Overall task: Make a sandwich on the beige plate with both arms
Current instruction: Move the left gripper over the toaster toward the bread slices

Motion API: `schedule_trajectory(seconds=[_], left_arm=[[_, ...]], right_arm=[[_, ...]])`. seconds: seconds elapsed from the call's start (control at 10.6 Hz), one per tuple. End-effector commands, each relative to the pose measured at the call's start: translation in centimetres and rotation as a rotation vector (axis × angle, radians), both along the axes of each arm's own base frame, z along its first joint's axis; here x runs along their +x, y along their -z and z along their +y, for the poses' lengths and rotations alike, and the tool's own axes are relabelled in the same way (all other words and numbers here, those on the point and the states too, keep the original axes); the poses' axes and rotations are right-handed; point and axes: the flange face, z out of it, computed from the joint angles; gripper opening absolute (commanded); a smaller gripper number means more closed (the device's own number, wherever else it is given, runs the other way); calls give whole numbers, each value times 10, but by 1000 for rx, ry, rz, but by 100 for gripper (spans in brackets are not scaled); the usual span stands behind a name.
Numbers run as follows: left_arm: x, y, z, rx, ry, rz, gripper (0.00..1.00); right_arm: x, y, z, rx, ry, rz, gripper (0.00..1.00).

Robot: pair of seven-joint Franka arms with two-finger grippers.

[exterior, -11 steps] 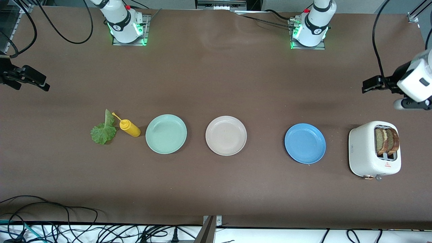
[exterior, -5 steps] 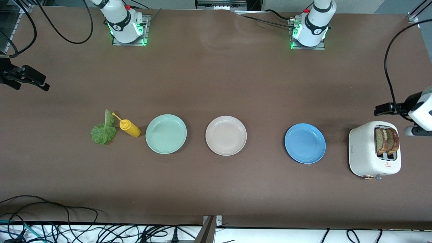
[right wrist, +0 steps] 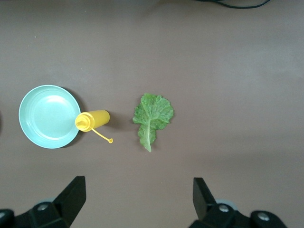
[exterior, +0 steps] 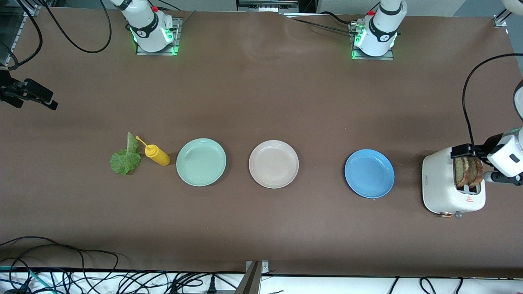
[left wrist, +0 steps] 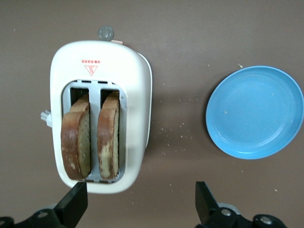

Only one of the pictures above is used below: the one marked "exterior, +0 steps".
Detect brown bread slice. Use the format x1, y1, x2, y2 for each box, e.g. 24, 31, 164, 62
454, 158, 470, 189
469, 157, 484, 188

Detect green lettuce leaf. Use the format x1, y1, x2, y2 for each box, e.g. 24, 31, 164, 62
109, 131, 142, 175

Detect blue plate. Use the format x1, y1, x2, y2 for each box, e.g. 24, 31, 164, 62
344, 149, 395, 199

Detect mint green plate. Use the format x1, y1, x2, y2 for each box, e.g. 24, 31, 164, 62
176, 138, 227, 187

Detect beige plate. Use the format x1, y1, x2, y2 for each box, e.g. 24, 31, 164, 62
248, 140, 299, 189

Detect white toaster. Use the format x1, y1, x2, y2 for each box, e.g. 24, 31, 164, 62
422, 146, 487, 219

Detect yellow mustard squeeze bottle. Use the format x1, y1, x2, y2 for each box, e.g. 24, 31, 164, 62
136, 136, 171, 167

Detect dark equipment box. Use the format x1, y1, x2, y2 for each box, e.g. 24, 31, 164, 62
237, 0, 299, 13

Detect aluminium frame rack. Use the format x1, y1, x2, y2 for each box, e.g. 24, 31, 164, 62
0, 0, 41, 69

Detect long black cable loop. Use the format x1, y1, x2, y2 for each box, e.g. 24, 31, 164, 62
0, 236, 120, 272

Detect teal cable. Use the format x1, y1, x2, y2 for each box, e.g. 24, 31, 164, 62
0, 265, 45, 292

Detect black cable tangle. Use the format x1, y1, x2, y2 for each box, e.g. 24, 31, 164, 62
0, 245, 246, 294

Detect aluminium profile bracket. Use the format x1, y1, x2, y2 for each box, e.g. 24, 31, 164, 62
235, 261, 269, 294

